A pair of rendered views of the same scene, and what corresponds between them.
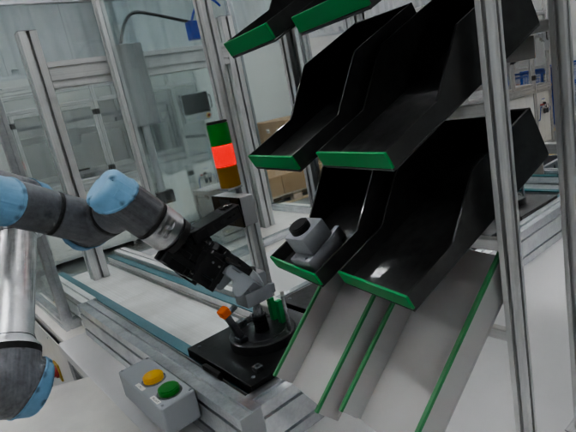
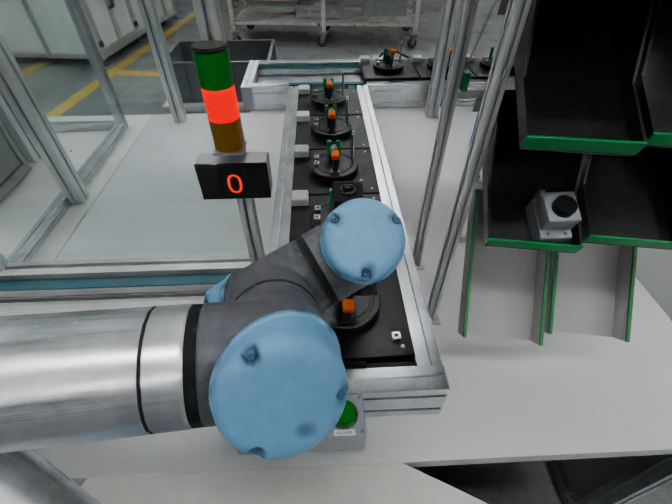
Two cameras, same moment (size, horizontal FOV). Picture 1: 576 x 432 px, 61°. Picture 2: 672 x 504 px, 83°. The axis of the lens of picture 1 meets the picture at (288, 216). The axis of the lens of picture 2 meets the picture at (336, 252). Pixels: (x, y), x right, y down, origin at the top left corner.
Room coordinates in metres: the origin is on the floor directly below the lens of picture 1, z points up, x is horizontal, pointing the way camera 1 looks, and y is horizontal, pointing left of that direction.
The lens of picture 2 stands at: (0.68, 0.50, 1.58)
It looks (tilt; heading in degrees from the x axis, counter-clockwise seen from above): 44 degrees down; 304
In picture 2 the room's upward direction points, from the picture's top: straight up
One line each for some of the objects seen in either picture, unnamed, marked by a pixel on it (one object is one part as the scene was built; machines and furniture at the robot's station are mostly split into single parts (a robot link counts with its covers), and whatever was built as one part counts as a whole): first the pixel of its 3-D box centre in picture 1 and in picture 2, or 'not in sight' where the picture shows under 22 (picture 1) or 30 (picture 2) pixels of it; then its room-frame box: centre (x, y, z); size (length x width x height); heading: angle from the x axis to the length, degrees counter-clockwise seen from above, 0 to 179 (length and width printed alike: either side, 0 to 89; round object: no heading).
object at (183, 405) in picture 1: (157, 393); (301, 423); (0.87, 0.32, 0.93); 0.21 x 0.07 x 0.06; 37
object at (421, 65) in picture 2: not in sight; (443, 57); (1.32, -1.29, 1.01); 0.24 x 0.24 x 0.13; 37
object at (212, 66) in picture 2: (219, 134); (213, 67); (1.16, 0.12, 1.39); 0.05 x 0.05 x 0.05
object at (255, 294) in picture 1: (255, 283); not in sight; (0.94, 0.09, 1.09); 0.08 x 0.04 x 0.07; 127
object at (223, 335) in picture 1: (265, 341); (344, 307); (0.94, 0.10, 0.96); 0.24 x 0.24 x 0.02; 37
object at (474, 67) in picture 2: not in sight; (497, 56); (1.12, -1.43, 1.01); 0.24 x 0.24 x 0.13; 37
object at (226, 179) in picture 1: (228, 176); (227, 131); (1.16, 0.12, 1.29); 0.05 x 0.05 x 0.05
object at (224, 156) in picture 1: (224, 155); (220, 101); (1.16, 0.12, 1.34); 0.05 x 0.05 x 0.05
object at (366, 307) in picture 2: (263, 333); (344, 301); (0.94, 0.10, 0.98); 0.14 x 0.14 x 0.02
